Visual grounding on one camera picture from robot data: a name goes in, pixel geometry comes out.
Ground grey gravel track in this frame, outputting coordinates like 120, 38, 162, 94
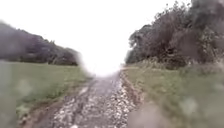
20, 70, 148, 128

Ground row of leafy trees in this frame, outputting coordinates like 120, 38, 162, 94
124, 0, 224, 70

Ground green grass verge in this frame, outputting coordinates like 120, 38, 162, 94
122, 61, 224, 128

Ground green grass field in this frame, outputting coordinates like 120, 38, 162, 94
0, 59, 93, 128

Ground dark wood of trees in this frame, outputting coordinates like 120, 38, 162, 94
0, 20, 83, 67

